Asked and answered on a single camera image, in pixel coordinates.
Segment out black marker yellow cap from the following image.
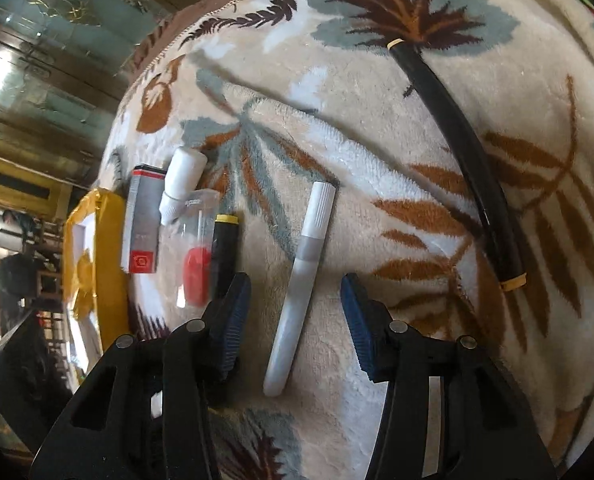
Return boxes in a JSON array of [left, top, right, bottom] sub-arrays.
[[212, 214, 240, 306]]

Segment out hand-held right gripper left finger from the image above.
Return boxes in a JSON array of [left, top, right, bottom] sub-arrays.
[[29, 272, 253, 480]]

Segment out leaf print blanket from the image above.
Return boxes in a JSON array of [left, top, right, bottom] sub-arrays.
[[97, 0, 594, 480]]

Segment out grey box with red label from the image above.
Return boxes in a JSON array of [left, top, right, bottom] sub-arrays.
[[121, 165, 168, 275]]

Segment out dark wooden glass cabinet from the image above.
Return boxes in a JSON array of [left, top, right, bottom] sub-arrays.
[[0, 0, 178, 171]]

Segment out long black pen yellow bands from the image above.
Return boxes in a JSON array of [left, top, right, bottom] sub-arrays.
[[387, 37, 530, 292]]

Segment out golden wooden door frame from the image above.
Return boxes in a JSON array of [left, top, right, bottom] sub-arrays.
[[0, 147, 75, 208]]

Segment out clear bag with red item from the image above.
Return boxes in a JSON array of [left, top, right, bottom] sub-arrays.
[[159, 190, 223, 311]]

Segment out white marker pen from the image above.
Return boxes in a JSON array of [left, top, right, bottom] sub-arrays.
[[263, 181, 337, 398]]

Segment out yellow cardboard box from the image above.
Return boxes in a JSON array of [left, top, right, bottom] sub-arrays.
[[62, 187, 132, 361]]

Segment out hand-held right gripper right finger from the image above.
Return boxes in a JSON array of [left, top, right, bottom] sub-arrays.
[[340, 272, 558, 480]]

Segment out small white bottle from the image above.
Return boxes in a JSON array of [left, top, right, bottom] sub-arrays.
[[158, 146, 209, 226]]

